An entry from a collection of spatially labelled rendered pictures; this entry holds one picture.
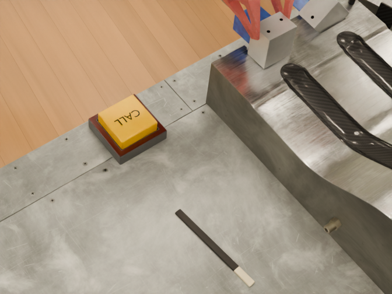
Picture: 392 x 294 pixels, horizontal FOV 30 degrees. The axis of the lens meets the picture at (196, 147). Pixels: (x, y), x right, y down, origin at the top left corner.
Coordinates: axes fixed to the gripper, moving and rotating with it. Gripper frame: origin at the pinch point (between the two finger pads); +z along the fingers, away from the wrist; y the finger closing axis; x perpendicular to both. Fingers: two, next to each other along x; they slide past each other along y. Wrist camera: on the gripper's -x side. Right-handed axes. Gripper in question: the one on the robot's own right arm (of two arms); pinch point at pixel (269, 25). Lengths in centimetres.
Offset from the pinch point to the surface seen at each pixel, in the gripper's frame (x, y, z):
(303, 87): -4.0, 0.6, 8.7
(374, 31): -3.3, 15.8, 6.9
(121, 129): 7.8, -22.0, 7.4
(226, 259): -9.5, -20.9, 22.0
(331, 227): -16.5, -8.9, 21.2
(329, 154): -12.8, -4.0, 14.1
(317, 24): -0.5, 7.9, 2.9
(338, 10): -1.1, 11.7, 2.2
